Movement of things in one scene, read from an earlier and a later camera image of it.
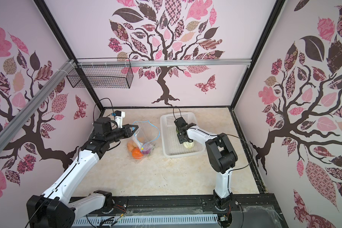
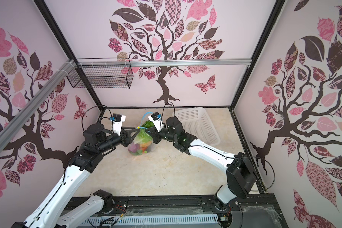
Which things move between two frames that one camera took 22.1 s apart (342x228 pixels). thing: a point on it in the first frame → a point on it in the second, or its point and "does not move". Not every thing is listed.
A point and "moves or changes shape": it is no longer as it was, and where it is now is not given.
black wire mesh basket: (116, 73) does not move
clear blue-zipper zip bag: (143, 142) moves or changes shape
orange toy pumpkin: (137, 154) → (144, 147)
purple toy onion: (146, 152) → (133, 147)
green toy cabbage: (188, 145) moves or changes shape
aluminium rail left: (2, 137) does not move
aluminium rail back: (161, 62) does not move
